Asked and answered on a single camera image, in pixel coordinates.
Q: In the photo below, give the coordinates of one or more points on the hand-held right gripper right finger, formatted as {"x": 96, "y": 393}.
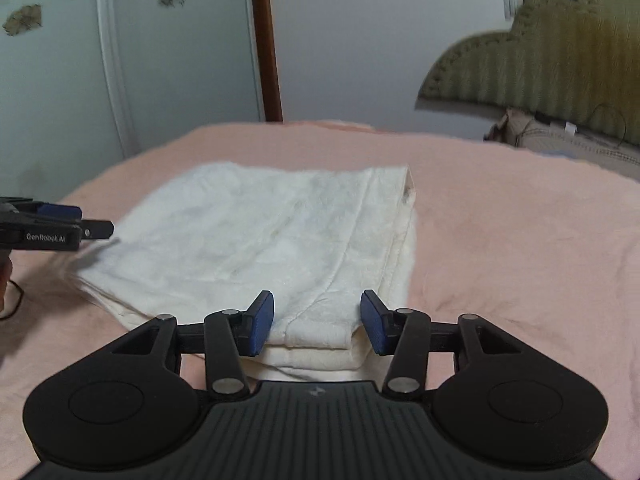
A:
{"x": 372, "y": 325}

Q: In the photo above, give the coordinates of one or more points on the pink bed blanket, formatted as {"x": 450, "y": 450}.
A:
{"x": 500, "y": 240}

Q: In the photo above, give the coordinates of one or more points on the white wardrobe with floral decals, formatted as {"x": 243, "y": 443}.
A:
{"x": 185, "y": 60}

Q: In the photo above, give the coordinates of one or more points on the olive tufted headboard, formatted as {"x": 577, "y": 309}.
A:
{"x": 550, "y": 60}

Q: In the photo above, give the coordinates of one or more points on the person's left hand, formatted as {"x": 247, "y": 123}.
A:
{"x": 4, "y": 280}

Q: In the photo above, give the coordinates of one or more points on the brown wooden door frame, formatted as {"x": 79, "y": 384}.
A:
{"x": 267, "y": 40}

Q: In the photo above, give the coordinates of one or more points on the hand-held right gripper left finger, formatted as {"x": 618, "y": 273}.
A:
{"x": 262, "y": 322}

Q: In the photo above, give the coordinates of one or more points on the beige pillow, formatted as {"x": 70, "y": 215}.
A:
{"x": 550, "y": 142}

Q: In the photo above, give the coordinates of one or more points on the white towel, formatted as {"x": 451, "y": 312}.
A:
{"x": 250, "y": 230}

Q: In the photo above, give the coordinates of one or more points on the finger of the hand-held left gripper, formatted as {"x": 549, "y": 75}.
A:
{"x": 60, "y": 210}
{"x": 100, "y": 230}

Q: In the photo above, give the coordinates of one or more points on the white charger plug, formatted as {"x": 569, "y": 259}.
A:
{"x": 570, "y": 127}

